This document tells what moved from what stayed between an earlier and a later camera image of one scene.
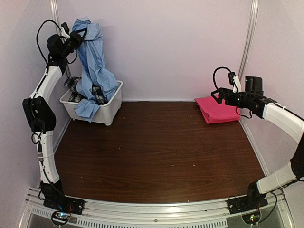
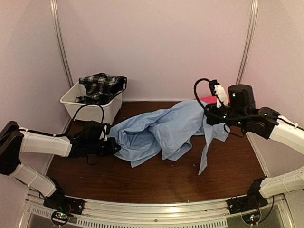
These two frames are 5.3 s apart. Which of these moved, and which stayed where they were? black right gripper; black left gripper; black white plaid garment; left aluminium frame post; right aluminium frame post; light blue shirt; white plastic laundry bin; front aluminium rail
Moved: black right gripper; black left gripper; light blue shirt; black white plaid garment
Stayed: white plastic laundry bin; left aluminium frame post; front aluminium rail; right aluminium frame post
